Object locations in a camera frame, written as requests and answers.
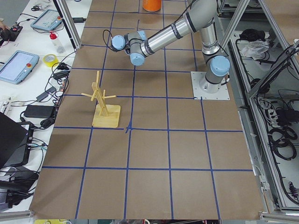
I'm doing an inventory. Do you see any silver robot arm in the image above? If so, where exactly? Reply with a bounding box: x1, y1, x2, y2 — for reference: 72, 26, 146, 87
110, 0, 230, 94

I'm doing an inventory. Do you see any wooden cup rack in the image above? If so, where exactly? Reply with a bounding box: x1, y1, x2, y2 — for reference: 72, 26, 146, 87
81, 71, 121, 128

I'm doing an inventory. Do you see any orange can with silver lid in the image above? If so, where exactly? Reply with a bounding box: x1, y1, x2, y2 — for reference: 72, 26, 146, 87
142, 0, 162, 12

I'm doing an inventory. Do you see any red capped squeeze bottle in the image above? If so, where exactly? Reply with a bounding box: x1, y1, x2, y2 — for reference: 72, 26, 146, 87
50, 31, 65, 54

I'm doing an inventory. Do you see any yellow tape roll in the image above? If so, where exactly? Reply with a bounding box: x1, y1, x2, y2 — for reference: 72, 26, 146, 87
43, 54, 59, 67

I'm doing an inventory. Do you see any black power adapter brick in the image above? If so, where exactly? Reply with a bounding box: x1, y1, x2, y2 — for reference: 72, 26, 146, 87
24, 105, 55, 119

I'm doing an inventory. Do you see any crumpled white cloth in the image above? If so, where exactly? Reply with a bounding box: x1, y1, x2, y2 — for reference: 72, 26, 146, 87
241, 40, 269, 60

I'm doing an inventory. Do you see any far teach pendant tablet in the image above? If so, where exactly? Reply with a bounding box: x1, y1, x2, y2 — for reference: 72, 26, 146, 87
30, 9, 62, 31

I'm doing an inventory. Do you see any teach pendant tablet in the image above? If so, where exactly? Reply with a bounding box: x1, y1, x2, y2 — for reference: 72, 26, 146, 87
30, 9, 62, 31
0, 50, 40, 84

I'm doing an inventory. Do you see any black laptop computer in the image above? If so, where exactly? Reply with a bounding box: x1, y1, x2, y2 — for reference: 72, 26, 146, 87
0, 113, 34, 168

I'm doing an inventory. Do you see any near teach pendant tablet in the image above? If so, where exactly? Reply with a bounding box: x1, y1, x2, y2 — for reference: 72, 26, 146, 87
0, 50, 40, 84

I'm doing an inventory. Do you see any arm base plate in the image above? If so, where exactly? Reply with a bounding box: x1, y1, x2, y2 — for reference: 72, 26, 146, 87
191, 71, 230, 100

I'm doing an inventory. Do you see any aluminium frame post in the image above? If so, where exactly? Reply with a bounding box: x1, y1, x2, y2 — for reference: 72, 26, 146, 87
53, 0, 82, 50

